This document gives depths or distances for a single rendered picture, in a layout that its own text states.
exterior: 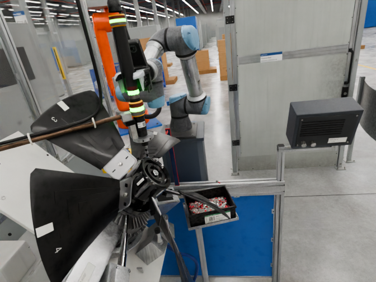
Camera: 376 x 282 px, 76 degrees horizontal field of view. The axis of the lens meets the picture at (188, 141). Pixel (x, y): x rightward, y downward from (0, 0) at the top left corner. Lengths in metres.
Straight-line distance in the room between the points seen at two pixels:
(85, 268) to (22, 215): 0.25
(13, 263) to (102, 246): 0.46
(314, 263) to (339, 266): 0.15
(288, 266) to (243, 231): 0.63
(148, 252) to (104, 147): 0.39
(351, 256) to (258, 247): 0.83
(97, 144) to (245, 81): 2.00
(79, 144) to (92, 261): 0.32
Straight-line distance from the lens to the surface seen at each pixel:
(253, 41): 2.53
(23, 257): 1.15
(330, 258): 2.18
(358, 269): 2.18
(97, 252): 0.72
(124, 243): 0.72
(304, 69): 2.67
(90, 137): 0.78
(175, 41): 1.27
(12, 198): 0.85
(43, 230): 0.55
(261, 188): 1.31
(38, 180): 0.54
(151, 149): 0.92
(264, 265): 1.74
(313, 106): 1.17
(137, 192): 0.73
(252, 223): 1.48
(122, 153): 0.78
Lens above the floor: 1.60
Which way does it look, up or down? 24 degrees down
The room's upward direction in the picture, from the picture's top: 8 degrees counter-clockwise
